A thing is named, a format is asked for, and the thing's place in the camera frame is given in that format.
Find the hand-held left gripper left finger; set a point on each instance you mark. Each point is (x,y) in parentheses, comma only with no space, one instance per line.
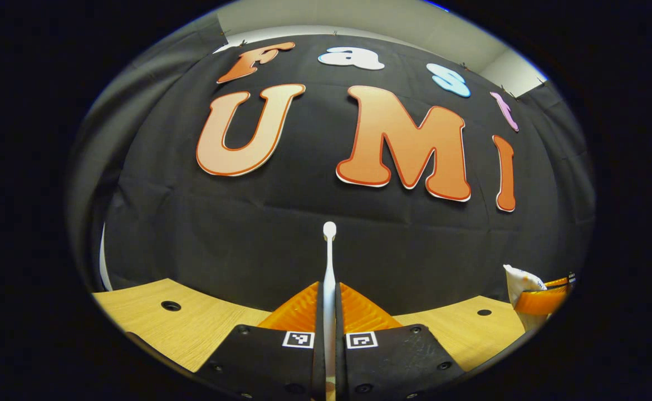
(319,367)

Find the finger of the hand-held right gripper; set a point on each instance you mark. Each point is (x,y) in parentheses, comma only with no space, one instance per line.
(540,302)
(560,283)

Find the white toothbrush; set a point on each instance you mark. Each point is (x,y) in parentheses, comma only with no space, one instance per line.
(329,289)

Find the wooden desktop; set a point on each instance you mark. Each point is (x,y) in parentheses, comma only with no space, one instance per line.
(192,328)

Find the white toothpaste tube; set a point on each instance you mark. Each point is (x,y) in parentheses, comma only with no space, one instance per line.
(518,278)

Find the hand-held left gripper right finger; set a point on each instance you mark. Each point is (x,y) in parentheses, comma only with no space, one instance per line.
(341,367)

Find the black backdrop cloth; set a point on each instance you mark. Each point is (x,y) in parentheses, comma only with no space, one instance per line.
(281,234)

